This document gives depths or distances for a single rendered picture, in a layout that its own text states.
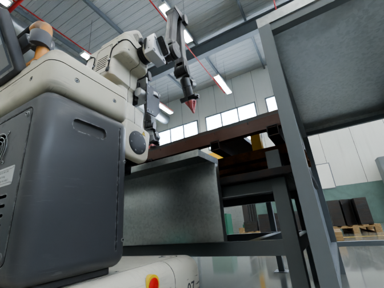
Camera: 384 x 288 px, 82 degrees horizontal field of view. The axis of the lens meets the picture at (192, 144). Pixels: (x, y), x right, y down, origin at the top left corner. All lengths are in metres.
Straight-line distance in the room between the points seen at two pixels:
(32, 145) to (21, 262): 0.21
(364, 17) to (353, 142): 8.82
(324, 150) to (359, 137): 1.17
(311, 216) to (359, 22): 0.78
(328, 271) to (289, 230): 0.42
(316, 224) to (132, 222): 0.98
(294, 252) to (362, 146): 8.91
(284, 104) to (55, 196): 0.64
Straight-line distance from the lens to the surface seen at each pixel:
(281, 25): 0.90
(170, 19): 1.48
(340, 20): 1.10
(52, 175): 0.53
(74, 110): 0.60
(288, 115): 0.72
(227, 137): 1.13
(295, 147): 0.69
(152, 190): 1.27
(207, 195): 1.08
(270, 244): 1.09
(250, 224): 5.87
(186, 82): 1.30
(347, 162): 9.67
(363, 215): 5.61
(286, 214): 1.06
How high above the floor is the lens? 0.37
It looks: 20 degrees up
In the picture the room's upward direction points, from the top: 5 degrees counter-clockwise
